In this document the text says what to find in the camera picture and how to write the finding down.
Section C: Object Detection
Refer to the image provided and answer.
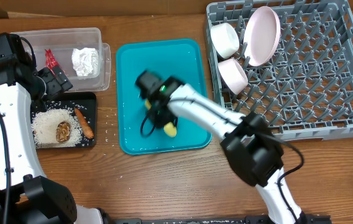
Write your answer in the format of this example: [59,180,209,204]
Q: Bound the black tray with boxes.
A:
[30,92,98,148]

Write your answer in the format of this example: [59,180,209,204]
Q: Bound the red snack wrapper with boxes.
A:
[45,49,58,71]

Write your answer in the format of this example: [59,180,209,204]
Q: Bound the clear plastic waste bin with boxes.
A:
[16,27,111,91]

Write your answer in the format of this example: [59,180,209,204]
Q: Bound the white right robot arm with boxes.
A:
[135,71,307,223]

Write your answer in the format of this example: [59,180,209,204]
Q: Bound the large white plate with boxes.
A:
[243,6,281,67]

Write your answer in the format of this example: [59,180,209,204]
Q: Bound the rice grains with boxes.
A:
[31,109,84,149]

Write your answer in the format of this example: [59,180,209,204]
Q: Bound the white tissue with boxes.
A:
[71,47,99,77]

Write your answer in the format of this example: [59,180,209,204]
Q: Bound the orange carrot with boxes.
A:
[74,108,94,139]

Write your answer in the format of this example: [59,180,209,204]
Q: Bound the small white bowl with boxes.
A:
[210,23,240,59]

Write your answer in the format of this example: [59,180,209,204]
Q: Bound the teal serving tray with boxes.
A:
[116,39,212,155]

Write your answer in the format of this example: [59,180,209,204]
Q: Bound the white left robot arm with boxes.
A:
[0,33,111,223]

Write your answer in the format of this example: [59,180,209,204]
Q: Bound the yellow plastic spoon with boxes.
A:
[140,100,177,138]

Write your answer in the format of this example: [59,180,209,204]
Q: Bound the grey dishwasher rack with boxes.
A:
[206,0,353,141]

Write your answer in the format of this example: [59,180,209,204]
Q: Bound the brown food scraps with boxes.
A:
[56,121,71,143]

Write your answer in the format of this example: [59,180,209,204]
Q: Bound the pink bowl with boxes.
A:
[218,58,248,95]

